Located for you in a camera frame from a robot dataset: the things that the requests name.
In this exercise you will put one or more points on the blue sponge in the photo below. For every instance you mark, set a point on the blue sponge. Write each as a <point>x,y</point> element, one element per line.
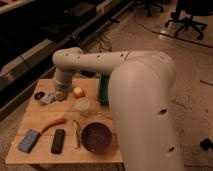
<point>29,141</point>

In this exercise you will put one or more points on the yellow banana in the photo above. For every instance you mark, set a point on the yellow banana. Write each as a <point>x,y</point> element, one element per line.
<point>77,136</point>

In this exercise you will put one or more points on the black shelf device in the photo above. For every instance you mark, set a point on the black shelf device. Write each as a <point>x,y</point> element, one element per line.
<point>82,10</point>

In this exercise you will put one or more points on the green plastic tray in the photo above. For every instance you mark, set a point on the green plastic tray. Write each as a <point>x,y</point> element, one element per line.
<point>102,96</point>

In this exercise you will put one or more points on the orange apple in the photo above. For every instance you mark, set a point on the orange apple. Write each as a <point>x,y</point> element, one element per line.
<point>78,92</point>

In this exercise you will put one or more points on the grey blue towel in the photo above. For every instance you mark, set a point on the grey blue towel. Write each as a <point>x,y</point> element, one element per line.
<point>48,98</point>

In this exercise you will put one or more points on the metal tin can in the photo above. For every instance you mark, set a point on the metal tin can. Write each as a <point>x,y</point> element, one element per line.
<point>38,96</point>

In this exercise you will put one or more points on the purple bowl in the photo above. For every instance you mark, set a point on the purple bowl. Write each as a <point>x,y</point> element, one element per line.
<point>96,138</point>

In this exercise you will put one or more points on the black rectangular remote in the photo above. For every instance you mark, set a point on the black rectangular remote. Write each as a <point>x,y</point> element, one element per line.
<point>58,141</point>

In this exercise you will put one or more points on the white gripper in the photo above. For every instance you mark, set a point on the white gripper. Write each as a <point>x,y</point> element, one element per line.
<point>61,86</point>

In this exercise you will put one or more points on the white cup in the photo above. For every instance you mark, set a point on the white cup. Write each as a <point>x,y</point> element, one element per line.
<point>82,105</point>

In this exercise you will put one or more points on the wooden table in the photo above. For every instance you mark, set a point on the wooden table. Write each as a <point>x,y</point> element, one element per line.
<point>36,116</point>

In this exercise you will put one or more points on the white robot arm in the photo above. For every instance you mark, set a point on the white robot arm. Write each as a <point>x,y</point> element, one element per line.
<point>138,93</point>

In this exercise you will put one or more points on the black office chair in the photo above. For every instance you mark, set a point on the black office chair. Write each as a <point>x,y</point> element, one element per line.
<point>186,10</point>

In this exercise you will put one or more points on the orange carrot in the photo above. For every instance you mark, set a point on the orange carrot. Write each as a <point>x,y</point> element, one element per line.
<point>53,123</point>

